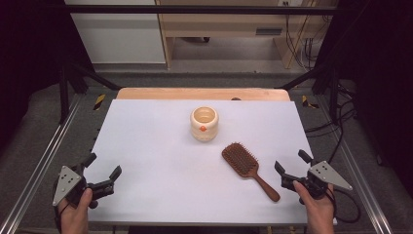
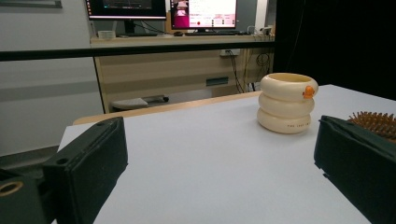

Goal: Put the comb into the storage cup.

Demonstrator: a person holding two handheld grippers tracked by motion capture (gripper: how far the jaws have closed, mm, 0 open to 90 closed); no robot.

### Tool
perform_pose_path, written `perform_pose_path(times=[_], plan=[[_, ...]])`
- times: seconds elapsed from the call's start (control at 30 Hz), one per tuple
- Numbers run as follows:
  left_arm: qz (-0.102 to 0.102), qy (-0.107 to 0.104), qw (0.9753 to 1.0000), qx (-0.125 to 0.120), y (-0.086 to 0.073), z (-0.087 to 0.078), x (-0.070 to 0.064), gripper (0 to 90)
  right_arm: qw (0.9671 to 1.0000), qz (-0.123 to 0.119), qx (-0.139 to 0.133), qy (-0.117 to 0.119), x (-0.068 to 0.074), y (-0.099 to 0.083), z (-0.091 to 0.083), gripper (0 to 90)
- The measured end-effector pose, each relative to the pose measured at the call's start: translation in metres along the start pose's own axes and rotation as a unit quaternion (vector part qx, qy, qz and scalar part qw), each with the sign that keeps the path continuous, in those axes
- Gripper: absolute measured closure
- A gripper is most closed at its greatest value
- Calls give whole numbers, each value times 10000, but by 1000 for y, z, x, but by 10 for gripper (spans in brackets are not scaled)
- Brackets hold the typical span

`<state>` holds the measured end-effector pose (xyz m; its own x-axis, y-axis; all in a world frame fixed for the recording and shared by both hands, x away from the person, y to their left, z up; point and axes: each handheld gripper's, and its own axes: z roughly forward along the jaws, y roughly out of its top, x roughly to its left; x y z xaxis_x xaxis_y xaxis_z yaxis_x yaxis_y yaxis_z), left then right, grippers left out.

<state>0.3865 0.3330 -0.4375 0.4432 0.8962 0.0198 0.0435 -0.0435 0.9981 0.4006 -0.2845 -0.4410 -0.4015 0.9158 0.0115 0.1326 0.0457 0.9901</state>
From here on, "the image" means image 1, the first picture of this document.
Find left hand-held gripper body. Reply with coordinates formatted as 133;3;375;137
53;164;99;210

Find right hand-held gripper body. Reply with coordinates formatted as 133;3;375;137
302;160;354;200

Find brown wooden hairbrush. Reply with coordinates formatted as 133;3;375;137
221;141;282;203

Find cream ceramic cup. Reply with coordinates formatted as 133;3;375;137
190;105;219;142

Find person's left hand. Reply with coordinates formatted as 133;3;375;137
57;188;94;222

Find person's right hand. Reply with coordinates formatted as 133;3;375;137
292;180;336;217

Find yellow black hazard tape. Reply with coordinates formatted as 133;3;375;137
93;94;107;111
301;95;319;110

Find light wooden table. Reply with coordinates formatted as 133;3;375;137
116;87;291;102

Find black curtain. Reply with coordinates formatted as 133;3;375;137
0;0;95;154
316;0;413;189

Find white cabinet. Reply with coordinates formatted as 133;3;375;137
63;0;167;64

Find grey label on desk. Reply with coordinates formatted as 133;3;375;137
255;27;283;36

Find light wooden desk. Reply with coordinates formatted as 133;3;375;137
155;0;339;70

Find silver aluminium floor rail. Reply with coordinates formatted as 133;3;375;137
0;94;83;234
316;95;394;234

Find left hand-held gripper black cable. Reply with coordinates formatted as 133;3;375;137
53;201;71;234

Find hand-held gripper black cable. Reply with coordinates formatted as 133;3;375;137
53;201;71;234
325;187;361;224

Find right hand-held gripper black cable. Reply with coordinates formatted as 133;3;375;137
325;187;361;224

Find black floor cables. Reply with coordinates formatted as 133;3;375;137
304;82;358;164

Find black metal frame stand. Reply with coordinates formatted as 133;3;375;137
275;63;341;125
58;62;122;125

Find hanging cables under desk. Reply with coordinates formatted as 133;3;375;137
283;13;329;71

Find black horizontal frame bar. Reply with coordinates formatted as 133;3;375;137
63;4;340;16

